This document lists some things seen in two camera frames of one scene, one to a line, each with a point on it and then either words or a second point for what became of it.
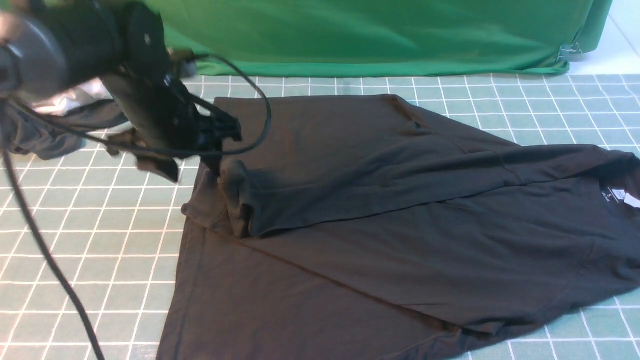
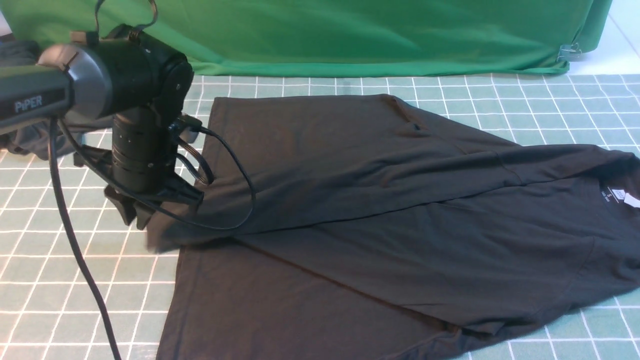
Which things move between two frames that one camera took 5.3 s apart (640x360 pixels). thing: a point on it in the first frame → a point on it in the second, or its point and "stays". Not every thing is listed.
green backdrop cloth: [301, 37] stays
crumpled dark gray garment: [48, 137] stays
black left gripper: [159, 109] → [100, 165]
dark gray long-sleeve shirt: [361, 227] stays
